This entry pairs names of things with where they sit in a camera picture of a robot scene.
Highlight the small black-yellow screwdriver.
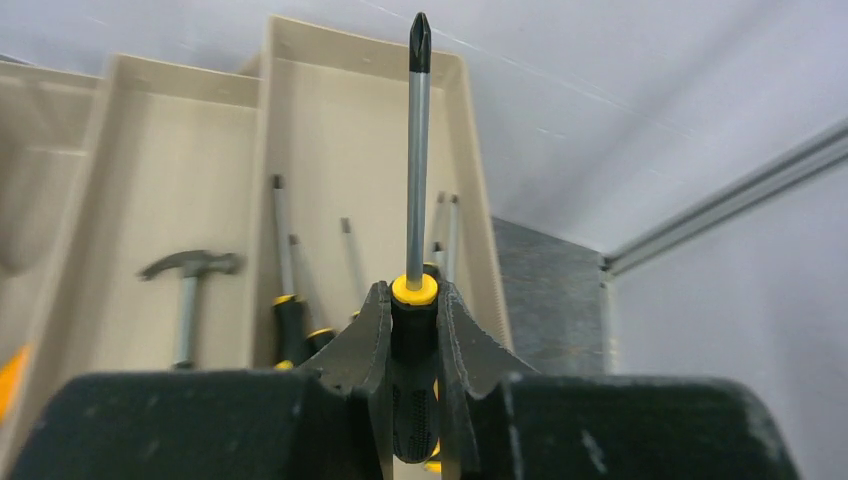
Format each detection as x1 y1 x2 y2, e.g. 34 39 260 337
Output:
391 12 438 464

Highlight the aluminium frame rail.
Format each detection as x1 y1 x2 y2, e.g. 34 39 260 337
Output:
599 119 847 276

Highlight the thin black-yellow screwdriver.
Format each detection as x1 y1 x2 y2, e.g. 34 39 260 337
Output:
340 217 368 322

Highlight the orange handled tool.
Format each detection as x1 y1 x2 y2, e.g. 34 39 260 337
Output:
1 345 31 422

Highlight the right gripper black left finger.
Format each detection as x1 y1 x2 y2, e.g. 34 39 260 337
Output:
8 281 393 479

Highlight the beige translucent tool box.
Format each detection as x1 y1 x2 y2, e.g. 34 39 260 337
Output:
0 14 515 465

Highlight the black-yellow screwdriver front cluster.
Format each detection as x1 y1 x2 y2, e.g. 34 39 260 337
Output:
429 191 446 275

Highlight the black-yellow screwdriver cluster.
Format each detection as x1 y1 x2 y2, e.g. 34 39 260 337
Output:
429 191 446 275
288 233 338 356

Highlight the claw hammer black grip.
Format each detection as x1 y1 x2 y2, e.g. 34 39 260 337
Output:
137 250 241 370

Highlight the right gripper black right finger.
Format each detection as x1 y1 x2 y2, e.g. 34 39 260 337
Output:
437 282 799 479

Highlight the large black-yellow Phillips screwdriver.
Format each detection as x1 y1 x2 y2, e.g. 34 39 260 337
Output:
271 174 306 370

